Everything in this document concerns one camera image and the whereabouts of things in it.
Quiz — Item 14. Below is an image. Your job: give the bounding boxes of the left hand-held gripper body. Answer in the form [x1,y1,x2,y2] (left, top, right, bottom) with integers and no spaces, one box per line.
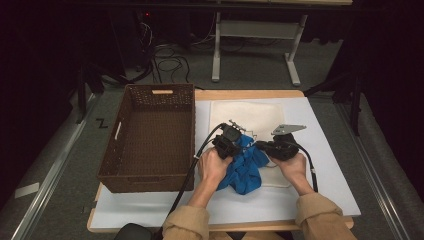
[211,119,248,161]

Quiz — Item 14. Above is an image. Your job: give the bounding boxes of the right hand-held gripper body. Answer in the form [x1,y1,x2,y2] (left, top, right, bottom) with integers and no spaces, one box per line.
[270,123,308,162]

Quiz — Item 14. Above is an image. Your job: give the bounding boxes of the cream mesh laundry bag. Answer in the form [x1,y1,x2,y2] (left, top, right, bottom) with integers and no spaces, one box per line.
[207,100,292,189]

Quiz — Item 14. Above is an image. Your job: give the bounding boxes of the blue garment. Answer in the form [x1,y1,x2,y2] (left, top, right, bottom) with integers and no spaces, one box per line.
[215,133,271,196]

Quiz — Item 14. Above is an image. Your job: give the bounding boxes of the brown woven basket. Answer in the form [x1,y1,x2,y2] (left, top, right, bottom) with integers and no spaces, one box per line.
[96,83,196,194]

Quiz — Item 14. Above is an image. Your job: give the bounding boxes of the person's right hand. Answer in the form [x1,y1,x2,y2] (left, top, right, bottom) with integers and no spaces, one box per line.
[269,152,308,193]

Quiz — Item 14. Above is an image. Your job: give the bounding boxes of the person's left hand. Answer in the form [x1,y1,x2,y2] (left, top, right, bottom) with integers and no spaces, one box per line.
[197,147,234,190]

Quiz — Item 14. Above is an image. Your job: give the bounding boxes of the white table mat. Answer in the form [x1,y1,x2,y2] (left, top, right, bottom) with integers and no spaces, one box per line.
[89,96,362,231]

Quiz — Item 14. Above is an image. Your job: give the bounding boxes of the black metal stand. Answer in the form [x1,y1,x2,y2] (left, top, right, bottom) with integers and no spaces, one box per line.
[73,59,138,125]
[302,64,365,137]

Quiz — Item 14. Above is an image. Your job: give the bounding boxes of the black chair armrest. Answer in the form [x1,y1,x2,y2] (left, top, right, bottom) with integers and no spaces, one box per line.
[113,222,154,240]

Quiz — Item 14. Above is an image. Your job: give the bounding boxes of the white floor tape strip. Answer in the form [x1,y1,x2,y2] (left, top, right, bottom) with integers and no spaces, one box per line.
[13,181,41,200]

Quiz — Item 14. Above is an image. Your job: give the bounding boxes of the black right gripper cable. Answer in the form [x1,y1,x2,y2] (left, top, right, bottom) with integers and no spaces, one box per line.
[291,139,320,194]

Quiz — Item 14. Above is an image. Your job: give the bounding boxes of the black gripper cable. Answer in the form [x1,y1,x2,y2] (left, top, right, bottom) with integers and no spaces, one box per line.
[155,122,228,240]
[291,139,320,194]

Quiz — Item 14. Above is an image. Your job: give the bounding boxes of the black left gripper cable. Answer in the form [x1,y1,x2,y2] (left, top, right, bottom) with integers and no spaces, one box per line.
[155,122,228,240]

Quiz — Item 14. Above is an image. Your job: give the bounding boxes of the metal floor rail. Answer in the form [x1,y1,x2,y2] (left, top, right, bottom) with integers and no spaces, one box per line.
[12,93,101,240]
[333,99,416,240]

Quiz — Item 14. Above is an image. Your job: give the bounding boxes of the black floor cables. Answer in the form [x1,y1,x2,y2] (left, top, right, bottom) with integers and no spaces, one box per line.
[133,19,192,85]

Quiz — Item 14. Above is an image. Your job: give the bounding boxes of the white metal desk frame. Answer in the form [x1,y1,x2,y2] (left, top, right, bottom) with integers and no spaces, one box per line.
[211,11,310,88]

